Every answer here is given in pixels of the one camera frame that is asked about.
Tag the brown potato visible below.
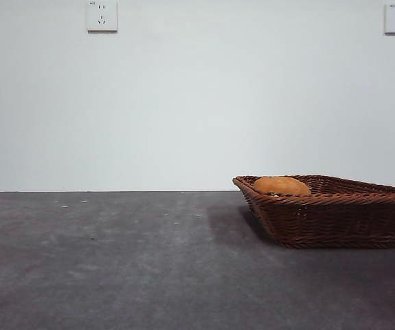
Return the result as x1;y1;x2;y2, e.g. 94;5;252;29
253;176;312;197

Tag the brown wicker basket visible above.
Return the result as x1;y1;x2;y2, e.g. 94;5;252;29
232;175;395;250

